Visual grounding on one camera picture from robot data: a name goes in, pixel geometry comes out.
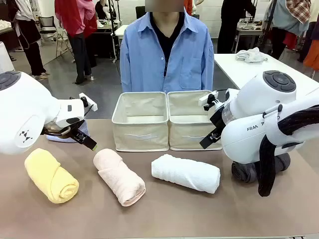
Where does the grey towel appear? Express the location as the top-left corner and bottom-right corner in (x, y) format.
(231, 153), (292, 184)

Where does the yellow towel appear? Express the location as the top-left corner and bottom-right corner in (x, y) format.
(24, 147), (80, 205)

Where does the white air purifier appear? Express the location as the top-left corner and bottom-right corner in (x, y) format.
(0, 41), (15, 75)

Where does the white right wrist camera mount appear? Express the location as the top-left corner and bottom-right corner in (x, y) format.
(198, 91), (220, 112)

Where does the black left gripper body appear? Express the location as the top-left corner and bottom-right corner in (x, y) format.
(66, 119), (90, 144)

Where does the grey background desk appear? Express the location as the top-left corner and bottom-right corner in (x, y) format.
(234, 24), (264, 54)

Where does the pink rolled towel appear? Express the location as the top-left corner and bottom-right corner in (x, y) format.
(93, 148), (147, 207)

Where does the person in red top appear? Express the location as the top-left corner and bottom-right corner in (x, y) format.
(54, 0), (98, 85)

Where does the person in black trousers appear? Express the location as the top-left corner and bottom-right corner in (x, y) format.
(217, 0), (251, 55)

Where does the white towel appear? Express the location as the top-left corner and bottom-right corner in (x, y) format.
(151, 153), (221, 195)

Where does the orange garment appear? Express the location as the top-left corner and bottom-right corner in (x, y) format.
(303, 39), (319, 72)

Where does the crumpled white cloth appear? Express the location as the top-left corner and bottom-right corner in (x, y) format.
(235, 47), (269, 63)

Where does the metal folding stool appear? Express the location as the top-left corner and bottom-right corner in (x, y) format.
(55, 31), (76, 60)

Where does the black cable bundle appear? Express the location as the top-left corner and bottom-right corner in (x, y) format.
(257, 104), (319, 198)

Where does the beige fabric storage bin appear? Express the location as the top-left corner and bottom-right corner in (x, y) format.
(166, 90), (224, 151)
(111, 92), (170, 152)

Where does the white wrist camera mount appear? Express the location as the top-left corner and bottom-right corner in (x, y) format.
(198, 91), (220, 112)
(79, 93), (98, 112)

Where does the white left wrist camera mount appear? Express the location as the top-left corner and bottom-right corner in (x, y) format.
(79, 93), (98, 112)

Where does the white side table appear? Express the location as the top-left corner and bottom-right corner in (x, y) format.
(213, 53), (319, 101)

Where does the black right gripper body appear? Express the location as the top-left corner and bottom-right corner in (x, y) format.
(208, 109), (227, 137)

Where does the black office chair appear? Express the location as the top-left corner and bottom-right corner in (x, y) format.
(38, 15), (57, 35)

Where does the person in black clothes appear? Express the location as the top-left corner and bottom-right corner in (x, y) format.
(6, 0), (51, 80)

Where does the person in pale blue shirt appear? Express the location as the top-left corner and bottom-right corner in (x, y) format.
(270, 0), (311, 60)

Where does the light blue cone towel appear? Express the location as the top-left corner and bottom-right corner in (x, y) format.
(46, 119), (91, 143)

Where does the plaid cloth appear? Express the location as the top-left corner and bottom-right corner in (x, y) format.
(286, 0), (313, 25)

